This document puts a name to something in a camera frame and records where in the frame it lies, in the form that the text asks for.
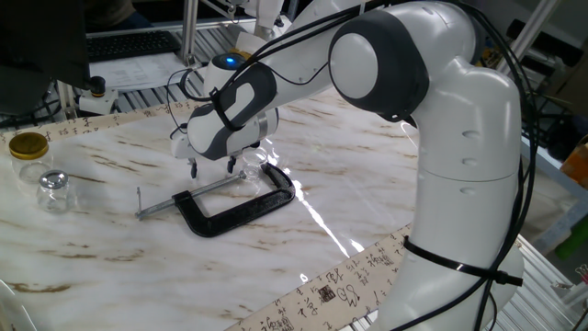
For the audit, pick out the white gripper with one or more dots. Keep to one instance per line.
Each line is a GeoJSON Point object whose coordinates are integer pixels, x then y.
{"type": "Point", "coordinates": [184, 147]}

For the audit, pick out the small clear glass jar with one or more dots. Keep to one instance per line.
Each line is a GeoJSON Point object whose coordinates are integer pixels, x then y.
{"type": "Point", "coordinates": [251, 174]}

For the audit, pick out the black C-clamp with steel screw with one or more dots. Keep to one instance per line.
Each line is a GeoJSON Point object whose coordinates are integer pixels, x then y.
{"type": "Point", "coordinates": [229, 220]}

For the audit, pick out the glass jar with silver lid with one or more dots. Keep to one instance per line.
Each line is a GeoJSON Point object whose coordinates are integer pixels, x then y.
{"type": "Point", "coordinates": [53, 179]}

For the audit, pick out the glass jar with gold lid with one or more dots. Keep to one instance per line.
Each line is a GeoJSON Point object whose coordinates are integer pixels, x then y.
{"type": "Point", "coordinates": [28, 146]}

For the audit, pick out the gold coloured round object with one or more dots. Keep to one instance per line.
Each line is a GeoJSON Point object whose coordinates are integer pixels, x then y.
{"type": "Point", "coordinates": [241, 53]}

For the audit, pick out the white printed papers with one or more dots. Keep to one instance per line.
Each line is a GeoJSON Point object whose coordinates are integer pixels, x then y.
{"type": "Point", "coordinates": [138, 71]}

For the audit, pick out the glossy marble pattern sheet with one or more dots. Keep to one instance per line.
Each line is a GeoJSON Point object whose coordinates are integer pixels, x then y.
{"type": "Point", "coordinates": [138, 276]}

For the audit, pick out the black computer keyboard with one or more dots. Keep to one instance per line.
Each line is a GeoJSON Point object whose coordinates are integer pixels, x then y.
{"type": "Point", "coordinates": [128, 45]}

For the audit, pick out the beige calligraphy print cloth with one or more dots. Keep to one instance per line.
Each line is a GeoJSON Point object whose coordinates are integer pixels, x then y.
{"type": "Point", "coordinates": [331, 294]}

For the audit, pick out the black computer monitor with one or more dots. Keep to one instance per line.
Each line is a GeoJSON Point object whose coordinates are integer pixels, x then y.
{"type": "Point", "coordinates": [37, 41]}

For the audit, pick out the orange box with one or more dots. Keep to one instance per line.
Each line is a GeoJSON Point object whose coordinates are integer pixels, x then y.
{"type": "Point", "coordinates": [576, 165]}

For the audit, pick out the green plastic object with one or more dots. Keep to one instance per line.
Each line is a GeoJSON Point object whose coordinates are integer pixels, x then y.
{"type": "Point", "coordinates": [574, 239]}

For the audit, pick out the binder clips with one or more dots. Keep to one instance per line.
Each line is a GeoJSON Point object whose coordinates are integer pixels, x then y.
{"type": "Point", "coordinates": [582, 273]}

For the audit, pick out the white mount with black knob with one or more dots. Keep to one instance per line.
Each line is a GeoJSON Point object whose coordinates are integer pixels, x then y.
{"type": "Point", "coordinates": [97, 99]}

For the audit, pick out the tall aluminium profile post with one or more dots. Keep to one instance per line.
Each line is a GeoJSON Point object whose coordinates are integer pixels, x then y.
{"type": "Point", "coordinates": [189, 32]}

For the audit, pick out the aluminium frame rail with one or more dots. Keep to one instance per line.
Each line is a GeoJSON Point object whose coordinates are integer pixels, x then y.
{"type": "Point", "coordinates": [151, 26]}

